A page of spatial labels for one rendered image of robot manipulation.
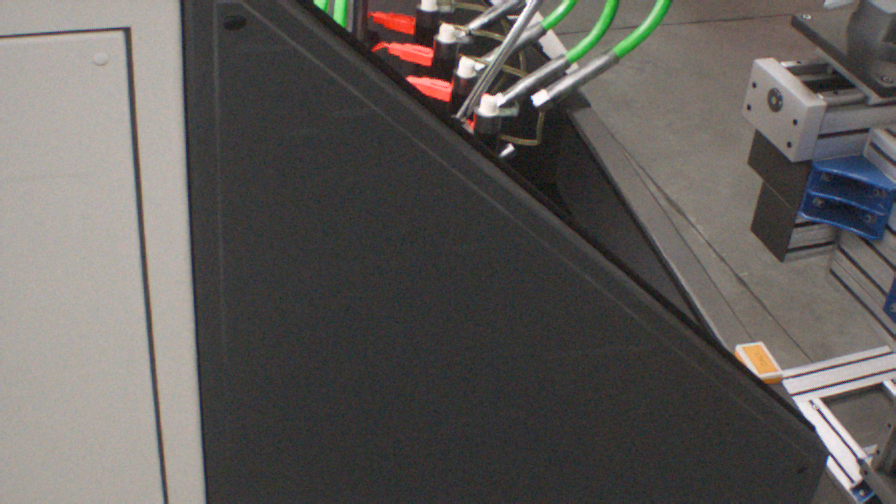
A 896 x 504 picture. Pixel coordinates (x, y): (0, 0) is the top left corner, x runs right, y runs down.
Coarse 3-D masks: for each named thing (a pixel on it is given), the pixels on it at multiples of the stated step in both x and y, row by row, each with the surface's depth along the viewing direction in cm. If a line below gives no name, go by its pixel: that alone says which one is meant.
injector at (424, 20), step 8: (416, 8) 140; (440, 8) 140; (416, 16) 141; (424, 16) 140; (432, 16) 140; (416, 24) 141; (424, 24) 140; (432, 24) 140; (416, 32) 142; (424, 32) 141; (432, 32) 141; (416, 40) 142; (424, 40) 141; (432, 40) 142; (432, 48) 142; (416, 64) 145; (416, 72) 145; (424, 72) 144
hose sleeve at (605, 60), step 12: (612, 48) 122; (600, 60) 121; (612, 60) 121; (576, 72) 122; (588, 72) 121; (600, 72) 122; (552, 84) 123; (564, 84) 122; (576, 84) 122; (552, 96) 122; (564, 96) 122
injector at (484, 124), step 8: (480, 104) 123; (480, 120) 121; (488, 120) 121; (496, 120) 121; (472, 128) 123; (480, 128) 122; (488, 128) 122; (496, 128) 122; (480, 136) 122; (488, 136) 122; (496, 136) 123; (488, 144) 123; (496, 144) 123; (496, 152) 124; (504, 152) 125; (512, 152) 125; (504, 160) 125
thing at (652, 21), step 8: (664, 0) 119; (672, 0) 119; (656, 8) 120; (664, 8) 119; (648, 16) 120; (656, 16) 120; (664, 16) 120; (648, 24) 120; (656, 24) 120; (640, 32) 121; (648, 32) 121; (624, 40) 121; (632, 40) 121; (640, 40) 121; (616, 48) 121; (624, 48) 121; (632, 48) 121
